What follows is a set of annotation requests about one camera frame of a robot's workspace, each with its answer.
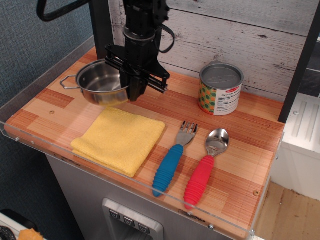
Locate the clear acrylic table guard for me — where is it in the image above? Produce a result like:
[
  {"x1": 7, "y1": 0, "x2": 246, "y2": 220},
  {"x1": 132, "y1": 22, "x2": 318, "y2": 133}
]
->
[{"x1": 4, "y1": 37, "x2": 290, "y2": 240}]

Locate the grey toy fridge cabinet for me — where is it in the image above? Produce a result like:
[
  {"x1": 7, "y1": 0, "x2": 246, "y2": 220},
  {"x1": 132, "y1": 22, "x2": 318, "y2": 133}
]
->
[{"x1": 47, "y1": 155, "x2": 227, "y2": 240}]

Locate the spoon with red handle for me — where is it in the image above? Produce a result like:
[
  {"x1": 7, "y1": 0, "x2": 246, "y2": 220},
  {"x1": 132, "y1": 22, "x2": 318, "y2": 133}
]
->
[{"x1": 183, "y1": 128, "x2": 229, "y2": 210}]

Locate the fork with blue handle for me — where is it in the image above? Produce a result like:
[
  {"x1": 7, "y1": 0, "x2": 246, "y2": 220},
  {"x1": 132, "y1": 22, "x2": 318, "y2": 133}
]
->
[{"x1": 152, "y1": 121, "x2": 198, "y2": 197}]

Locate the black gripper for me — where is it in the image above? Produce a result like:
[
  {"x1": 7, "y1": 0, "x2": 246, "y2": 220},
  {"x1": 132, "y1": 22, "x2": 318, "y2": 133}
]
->
[{"x1": 105, "y1": 36, "x2": 170, "y2": 102}]

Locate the orange object at corner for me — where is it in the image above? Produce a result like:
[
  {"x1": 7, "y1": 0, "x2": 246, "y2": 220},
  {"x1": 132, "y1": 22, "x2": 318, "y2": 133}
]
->
[{"x1": 18, "y1": 229, "x2": 44, "y2": 240}]

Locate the black vertical post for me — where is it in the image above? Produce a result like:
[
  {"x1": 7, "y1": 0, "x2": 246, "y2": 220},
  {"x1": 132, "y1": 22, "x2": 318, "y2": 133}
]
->
[{"x1": 89, "y1": 0, "x2": 114, "y2": 60}]

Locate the black right frame post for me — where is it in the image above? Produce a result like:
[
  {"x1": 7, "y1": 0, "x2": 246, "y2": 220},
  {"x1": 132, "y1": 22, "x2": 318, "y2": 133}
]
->
[{"x1": 278, "y1": 1, "x2": 320, "y2": 124}]

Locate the toy food can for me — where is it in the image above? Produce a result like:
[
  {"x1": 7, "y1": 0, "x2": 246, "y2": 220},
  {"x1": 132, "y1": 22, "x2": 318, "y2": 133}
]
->
[{"x1": 198, "y1": 60, "x2": 244, "y2": 116}]

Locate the yellow folded towel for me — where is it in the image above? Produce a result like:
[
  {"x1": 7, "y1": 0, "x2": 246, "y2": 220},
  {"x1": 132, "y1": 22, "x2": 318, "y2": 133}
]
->
[{"x1": 71, "y1": 107, "x2": 166, "y2": 178}]

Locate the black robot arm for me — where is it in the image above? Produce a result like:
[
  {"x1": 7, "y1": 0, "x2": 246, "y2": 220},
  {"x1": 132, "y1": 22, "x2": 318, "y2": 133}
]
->
[{"x1": 105, "y1": 0, "x2": 175, "y2": 102}]

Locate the stainless steel pot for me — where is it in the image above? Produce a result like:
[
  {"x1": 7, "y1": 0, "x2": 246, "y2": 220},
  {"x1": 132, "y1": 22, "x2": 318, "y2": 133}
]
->
[{"x1": 60, "y1": 59, "x2": 129, "y2": 107}]

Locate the silver dispenser button panel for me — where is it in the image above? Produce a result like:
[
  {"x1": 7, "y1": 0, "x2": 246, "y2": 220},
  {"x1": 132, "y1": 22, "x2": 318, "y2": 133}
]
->
[{"x1": 102, "y1": 198, "x2": 164, "y2": 240}]

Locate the black cable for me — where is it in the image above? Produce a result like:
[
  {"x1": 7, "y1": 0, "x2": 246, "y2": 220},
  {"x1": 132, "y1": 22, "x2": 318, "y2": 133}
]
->
[{"x1": 36, "y1": 0, "x2": 91, "y2": 23}]

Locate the white plastic unit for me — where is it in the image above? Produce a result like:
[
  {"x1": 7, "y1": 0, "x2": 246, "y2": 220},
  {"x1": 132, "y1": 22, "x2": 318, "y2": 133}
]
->
[{"x1": 271, "y1": 93, "x2": 320, "y2": 200}]

